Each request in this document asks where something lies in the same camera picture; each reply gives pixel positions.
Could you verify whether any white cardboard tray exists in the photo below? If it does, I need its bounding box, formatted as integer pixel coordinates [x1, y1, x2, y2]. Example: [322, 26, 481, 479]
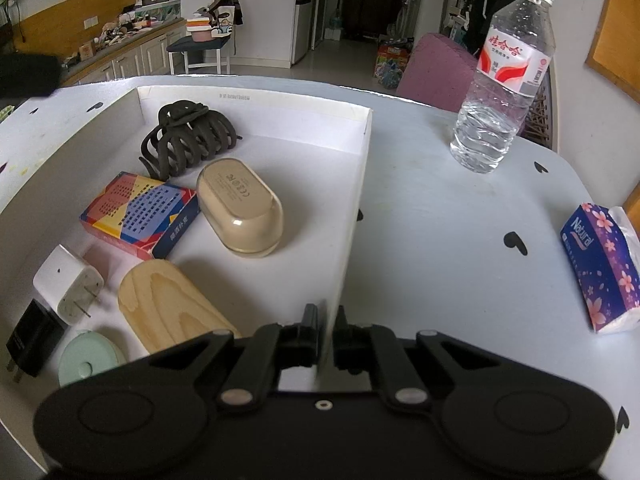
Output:
[0, 84, 376, 478]

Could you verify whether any wooden oval block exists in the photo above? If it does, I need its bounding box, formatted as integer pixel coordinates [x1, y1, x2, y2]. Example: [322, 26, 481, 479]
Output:
[117, 259, 241, 354]

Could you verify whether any beige oval case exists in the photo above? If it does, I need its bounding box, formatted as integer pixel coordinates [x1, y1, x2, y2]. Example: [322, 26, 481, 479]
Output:
[196, 158, 284, 257]

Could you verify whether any black hair claw clip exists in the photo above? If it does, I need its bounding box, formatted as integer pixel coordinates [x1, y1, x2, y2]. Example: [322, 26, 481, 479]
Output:
[139, 100, 242, 182]

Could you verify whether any colourful card box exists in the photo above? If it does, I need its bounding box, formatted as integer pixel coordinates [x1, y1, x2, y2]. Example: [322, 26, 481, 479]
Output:
[79, 171, 200, 260]

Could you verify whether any mint green round disc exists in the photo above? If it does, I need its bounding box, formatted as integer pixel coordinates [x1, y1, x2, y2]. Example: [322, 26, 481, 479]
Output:
[58, 330, 127, 387]

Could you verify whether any white wall charger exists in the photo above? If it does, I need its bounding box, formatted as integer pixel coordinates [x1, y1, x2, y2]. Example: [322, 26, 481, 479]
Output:
[32, 245, 104, 326]

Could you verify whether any black wall charger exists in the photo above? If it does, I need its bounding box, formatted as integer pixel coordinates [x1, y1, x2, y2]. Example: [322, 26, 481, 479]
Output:
[6, 299, 67, 384]

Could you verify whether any cream cabinet counter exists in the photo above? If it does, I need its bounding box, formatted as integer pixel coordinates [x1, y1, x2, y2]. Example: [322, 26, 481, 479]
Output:
[62, 18, 186, 87]

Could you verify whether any small dark stool table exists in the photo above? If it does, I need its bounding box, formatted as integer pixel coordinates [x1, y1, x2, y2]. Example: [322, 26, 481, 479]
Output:
[166, 35, 232, 75]

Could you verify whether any pink orange pot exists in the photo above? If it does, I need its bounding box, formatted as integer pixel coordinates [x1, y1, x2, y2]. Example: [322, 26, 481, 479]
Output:
[186, 16, 213, 42]

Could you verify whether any purple tissue pack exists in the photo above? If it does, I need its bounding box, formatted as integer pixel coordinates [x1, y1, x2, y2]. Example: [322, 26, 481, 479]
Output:
[561, 203, 639, 334]

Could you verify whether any purple armchair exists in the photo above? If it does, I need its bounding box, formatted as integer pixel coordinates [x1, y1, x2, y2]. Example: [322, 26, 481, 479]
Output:
[396, 32, 477, 113]

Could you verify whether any clear water bottle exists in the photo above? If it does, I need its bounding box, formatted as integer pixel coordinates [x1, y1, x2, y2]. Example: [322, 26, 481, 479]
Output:
[450, 0, 555, 174]

